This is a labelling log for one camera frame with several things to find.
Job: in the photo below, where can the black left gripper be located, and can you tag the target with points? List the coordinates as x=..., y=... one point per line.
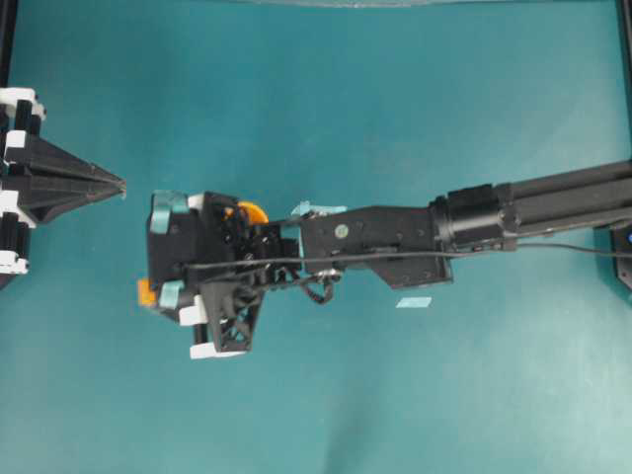
x=29, y=201

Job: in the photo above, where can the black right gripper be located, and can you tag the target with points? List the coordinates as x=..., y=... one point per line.
x=188, y=241

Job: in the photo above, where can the orange cube block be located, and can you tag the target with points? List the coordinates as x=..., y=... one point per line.
x=146, y=297

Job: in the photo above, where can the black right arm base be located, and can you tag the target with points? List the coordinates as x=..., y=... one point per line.
x=620, y=241

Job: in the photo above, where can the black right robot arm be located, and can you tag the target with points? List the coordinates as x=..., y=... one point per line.
x=414, y=246

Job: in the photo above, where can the orange cup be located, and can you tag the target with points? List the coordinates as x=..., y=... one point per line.
x=251, y=212

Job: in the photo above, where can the teal tape strip on table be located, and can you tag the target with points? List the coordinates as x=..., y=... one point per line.
x=415, y=302

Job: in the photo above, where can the black metal frame rail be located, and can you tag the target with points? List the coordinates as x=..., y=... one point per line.
x=8, y=19

